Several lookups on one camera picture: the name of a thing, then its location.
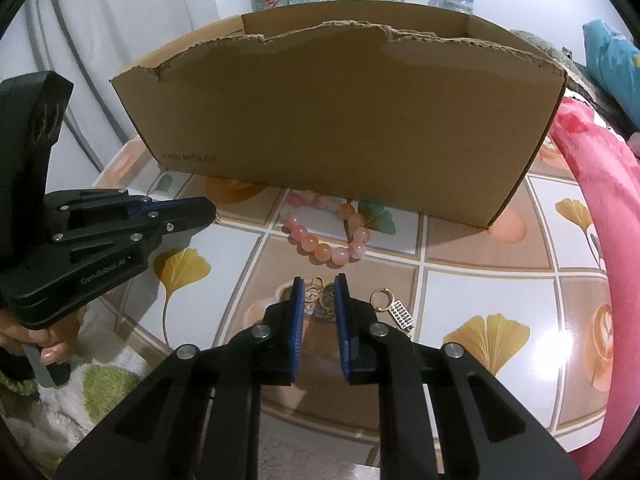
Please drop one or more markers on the person's left hand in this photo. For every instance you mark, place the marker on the person's left hand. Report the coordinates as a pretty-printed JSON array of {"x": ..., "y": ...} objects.
[{"x": 55, "y": 345}]

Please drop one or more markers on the blue cloth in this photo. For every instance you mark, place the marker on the blue cloth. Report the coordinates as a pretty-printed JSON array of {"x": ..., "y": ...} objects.
[{"x": 612, "y": 65}]

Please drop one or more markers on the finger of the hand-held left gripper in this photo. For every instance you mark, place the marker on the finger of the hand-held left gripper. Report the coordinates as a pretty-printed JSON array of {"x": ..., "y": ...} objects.
[
  {"x": 170, "y": 205},
  {"x": 180, "y": 222}
]

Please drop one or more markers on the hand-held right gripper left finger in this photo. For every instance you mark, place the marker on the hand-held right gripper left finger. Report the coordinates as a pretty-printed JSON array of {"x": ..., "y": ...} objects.
[{"x": 297, "y": 330}]

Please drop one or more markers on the pink blanket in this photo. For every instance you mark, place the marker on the pink blanket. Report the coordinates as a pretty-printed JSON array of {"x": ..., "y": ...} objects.
[{"x": 615, "y": 210}]

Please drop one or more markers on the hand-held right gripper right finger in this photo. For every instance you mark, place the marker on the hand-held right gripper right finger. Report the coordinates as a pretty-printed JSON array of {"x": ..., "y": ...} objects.
[{"x": 342, "y": 330}]

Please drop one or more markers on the gold knot pendant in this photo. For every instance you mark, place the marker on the gold knot pendant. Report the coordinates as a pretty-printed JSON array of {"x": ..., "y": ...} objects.
[{"x": 314, "y": 294}]

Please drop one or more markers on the dark grey fuzzy blanket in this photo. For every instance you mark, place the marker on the dark grey fuzzy blanket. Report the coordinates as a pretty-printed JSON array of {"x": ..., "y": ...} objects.
[{"x": 550, "y": 50}]

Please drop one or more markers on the white grey-striped curtain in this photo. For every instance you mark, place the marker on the white grey-striped curtain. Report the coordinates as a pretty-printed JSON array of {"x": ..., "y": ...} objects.
[{"x": 125, "y": 10}]

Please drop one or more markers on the green and white rug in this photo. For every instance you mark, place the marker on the green and white rug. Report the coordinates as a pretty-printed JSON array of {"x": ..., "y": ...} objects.
[{"x": 100, "y": 380}]

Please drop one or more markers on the brown cardboard box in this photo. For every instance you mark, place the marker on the brown cardboard box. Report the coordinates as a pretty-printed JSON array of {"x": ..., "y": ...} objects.
[{"x": 350, "y": 120}]

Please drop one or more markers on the leaf print table cover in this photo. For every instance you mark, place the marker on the leaf print table cover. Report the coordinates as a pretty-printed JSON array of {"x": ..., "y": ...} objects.
[{"x": 475, "y": 270}]

